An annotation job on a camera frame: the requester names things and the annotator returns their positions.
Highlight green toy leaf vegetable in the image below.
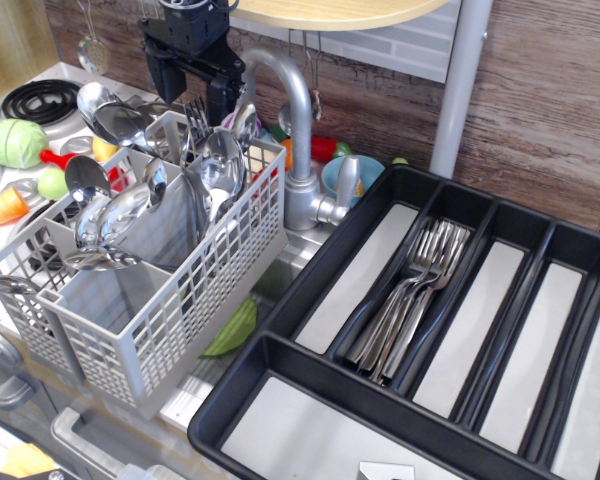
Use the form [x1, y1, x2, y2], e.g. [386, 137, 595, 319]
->
[202, 296, 257, 357]

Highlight slotted silver serving spoon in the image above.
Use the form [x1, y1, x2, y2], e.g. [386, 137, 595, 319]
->
[65, 183, 151, 271]

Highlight stack of silver forks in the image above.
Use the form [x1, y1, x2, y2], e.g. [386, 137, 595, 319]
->
[345, 219, 471, 384]

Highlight black plastic cutlery tray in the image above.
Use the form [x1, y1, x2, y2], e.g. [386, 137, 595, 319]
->
[187, 165, 600, 479]

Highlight hanging slotted skimmer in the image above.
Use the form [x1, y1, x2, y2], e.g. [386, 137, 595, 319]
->
[77, 0, 111, 75]

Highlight grey plastic cutlery basket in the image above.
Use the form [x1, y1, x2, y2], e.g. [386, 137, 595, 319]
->
[0, 140, 287, 419]

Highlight red toy pepper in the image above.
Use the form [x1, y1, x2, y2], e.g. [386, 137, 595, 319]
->
[311, 136, 352, 163]

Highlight orange toy carrot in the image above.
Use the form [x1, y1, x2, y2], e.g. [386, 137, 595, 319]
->
[0, 187, 29, 226]

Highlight green toy apple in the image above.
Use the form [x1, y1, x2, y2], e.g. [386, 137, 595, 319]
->
[37, 167, 68, 200]

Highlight silver metal fork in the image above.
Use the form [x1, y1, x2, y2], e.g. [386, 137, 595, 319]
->
[180, 97, 211, 167]

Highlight black coil stove burner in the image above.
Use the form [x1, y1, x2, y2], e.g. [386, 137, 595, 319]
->
[0, 79, 79, 126]

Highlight large silver spoon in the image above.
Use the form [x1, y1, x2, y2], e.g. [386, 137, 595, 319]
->
[77, 82, 158, 157]

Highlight silver spoon in basket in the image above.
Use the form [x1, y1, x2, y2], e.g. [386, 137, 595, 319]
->
[200, 129, 246, 225]

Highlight light blue toy cup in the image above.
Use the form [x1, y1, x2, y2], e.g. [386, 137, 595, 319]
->
[321, 155, 385, 207]

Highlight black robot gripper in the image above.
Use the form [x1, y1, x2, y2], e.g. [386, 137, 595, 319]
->
[138, 1, 245, 126]

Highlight green toy cabbage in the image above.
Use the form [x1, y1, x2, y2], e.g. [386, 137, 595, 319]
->
[0, 119, 49, 169]

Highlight white metal pole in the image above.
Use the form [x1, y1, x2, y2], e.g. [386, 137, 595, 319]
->
[429, 0, 493, 179]

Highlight round wooden shelf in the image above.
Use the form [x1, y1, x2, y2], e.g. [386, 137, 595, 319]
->
[232, 0, 447, 32]

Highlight silver curved faucet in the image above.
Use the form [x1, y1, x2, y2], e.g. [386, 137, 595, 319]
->
[241, 44, 351, 231]

